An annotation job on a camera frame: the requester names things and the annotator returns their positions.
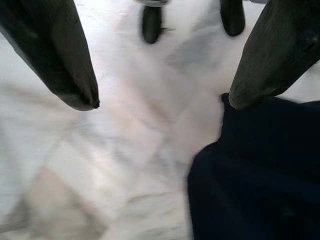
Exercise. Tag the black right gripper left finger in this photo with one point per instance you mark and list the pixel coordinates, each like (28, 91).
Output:
(50, 50)

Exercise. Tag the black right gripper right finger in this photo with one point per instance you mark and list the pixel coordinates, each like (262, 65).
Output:
(275, 50)

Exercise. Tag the dark shorts with red trim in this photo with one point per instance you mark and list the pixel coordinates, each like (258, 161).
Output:
(250, 175)

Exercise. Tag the black robot left foot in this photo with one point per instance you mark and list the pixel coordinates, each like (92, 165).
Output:
(232, 17)

